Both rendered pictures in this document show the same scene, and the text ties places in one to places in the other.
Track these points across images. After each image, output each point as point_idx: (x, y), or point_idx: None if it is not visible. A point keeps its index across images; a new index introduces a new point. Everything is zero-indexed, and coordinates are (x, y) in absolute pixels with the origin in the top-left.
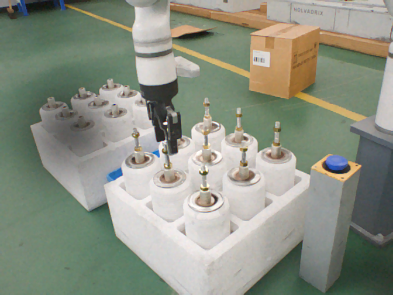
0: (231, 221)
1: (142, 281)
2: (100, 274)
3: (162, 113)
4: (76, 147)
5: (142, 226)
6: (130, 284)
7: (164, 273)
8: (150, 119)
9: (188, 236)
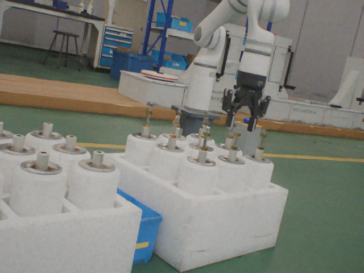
0: None
1: (243, 265)
2: None
3: (259, 97)
4: (112, 195)
5: (238, 209)
6: (246, 271)
7: (244, 243)
8: (230, 111)
9: (263, 189)
